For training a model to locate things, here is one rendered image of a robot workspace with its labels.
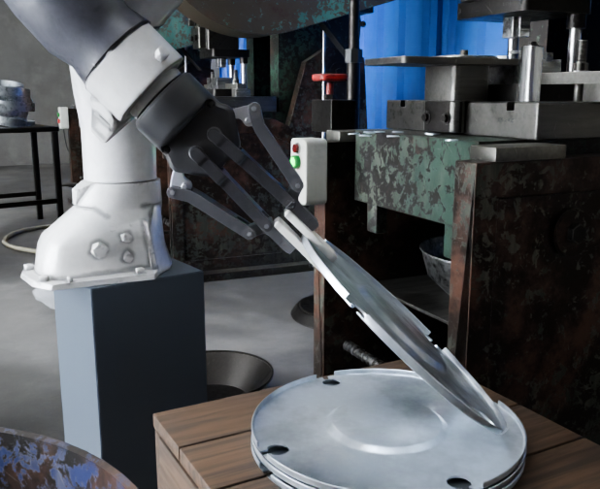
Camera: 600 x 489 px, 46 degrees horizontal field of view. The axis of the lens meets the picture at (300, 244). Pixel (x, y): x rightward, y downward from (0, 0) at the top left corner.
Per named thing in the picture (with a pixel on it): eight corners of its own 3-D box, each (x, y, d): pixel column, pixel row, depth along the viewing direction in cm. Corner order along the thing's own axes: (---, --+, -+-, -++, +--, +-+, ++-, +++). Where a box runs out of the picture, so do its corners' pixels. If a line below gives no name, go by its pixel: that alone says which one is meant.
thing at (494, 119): (536, 141, 112) (539, 102, 111) (384, 128, 152) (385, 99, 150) (666, 136, 124) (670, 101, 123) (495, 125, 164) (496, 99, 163)
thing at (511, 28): (516, 36, 131) (516, 16, 130) (498, 38, 135) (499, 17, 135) (529, 37, 132) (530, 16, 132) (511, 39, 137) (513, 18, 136)
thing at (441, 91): (402, 135, 119) (405, 52, 116) (360, 131, 132) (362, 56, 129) (516, 131, 130) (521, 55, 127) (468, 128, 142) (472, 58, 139)
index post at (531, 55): (528, 102, 114) (532, 40, 112) (515, 102, 117) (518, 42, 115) (541, 102, 115) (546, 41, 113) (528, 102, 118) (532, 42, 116)
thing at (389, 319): (520, 434, 81) (525, 429, 81) (469, 438, 56) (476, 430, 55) (358, 266, 94) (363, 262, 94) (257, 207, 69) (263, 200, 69)
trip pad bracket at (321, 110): (331, 186, 153) (331, 94, 149) (311, 181, 162) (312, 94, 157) (354, 185, 156) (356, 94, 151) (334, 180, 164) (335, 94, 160)
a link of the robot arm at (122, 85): (139, 17, 63) (184, 62, 64) (161, 29, 75) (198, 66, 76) (47, 117, 65) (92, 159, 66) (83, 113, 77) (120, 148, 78)
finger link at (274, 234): (262, 212, 71) (241, 233, 71) (297, 247, 72) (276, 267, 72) (262, 210, 72) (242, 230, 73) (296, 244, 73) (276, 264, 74)
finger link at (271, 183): (207, 134, 72) (216, 123, 72) (289, 206, 74) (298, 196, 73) (203, 137, 68) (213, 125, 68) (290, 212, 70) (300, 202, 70)
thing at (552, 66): (522, 83, 127) (523, 57, 126) (469, 84, 141) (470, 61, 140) (559, 84, 131) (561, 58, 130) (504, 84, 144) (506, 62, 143)
